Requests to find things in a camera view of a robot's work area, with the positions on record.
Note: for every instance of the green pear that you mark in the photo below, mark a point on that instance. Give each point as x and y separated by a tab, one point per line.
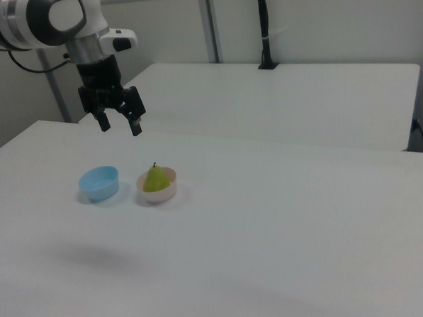
156	179

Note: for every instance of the thin grey metal frame post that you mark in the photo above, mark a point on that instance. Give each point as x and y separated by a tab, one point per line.
57	95

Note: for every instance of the thick grey metal frame post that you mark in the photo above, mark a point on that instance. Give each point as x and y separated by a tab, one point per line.
209	23

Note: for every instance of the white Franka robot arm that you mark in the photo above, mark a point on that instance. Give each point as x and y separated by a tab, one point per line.
19	19

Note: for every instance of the black pole with base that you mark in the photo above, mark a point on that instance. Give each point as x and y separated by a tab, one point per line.
264	21

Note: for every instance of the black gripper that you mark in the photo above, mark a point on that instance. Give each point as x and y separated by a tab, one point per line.
99	79

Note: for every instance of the pink plastic bowl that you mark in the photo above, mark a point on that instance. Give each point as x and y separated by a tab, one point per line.
160	196

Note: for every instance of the white tag on pole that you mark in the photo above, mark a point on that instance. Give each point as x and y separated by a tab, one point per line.
277	31

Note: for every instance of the blue plastic bowl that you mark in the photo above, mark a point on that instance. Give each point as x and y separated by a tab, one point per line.
99	187

